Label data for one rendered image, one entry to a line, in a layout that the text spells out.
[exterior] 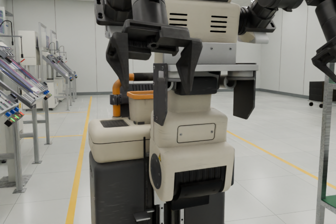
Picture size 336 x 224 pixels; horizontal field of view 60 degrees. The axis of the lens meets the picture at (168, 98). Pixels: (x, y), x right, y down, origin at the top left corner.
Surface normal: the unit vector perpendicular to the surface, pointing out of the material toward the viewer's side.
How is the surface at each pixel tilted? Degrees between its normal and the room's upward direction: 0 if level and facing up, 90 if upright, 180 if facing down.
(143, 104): 92
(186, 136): 98
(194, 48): 80
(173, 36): 59
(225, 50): 90
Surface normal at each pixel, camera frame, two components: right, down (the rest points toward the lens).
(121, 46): 0.36, -0.06
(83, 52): 0.23, 0.11
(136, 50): 0.35, -0.42
